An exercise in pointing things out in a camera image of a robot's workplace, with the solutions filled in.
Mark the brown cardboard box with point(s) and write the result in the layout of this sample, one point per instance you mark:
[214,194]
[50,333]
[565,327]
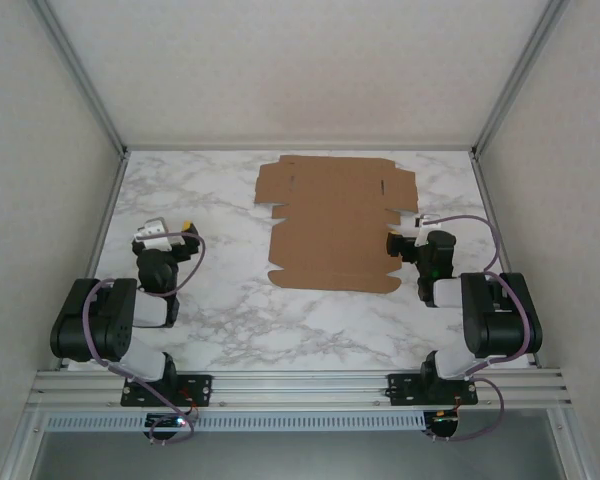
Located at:
[330,225]

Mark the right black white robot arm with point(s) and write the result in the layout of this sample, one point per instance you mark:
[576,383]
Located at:
[500,320]

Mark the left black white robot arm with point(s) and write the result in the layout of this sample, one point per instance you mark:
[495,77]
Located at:
[105,320]

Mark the thin grey table edge strip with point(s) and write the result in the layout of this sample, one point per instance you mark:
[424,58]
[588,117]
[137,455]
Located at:
[300,147]

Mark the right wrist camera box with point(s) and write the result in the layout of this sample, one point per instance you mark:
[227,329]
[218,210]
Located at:
[422,230]

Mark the aluminium table side rail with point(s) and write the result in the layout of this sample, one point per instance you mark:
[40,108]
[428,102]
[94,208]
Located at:
[111,210]
[484,190]

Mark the wide aluminium base rail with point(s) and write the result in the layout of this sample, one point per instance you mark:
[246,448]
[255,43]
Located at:
[300,390]

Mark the aluminium frame post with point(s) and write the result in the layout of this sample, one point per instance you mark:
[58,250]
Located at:
[81,75]
[517,75]

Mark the short aluminium frame leg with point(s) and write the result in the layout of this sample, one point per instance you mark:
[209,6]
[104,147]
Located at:
[575,445]
[20,445]

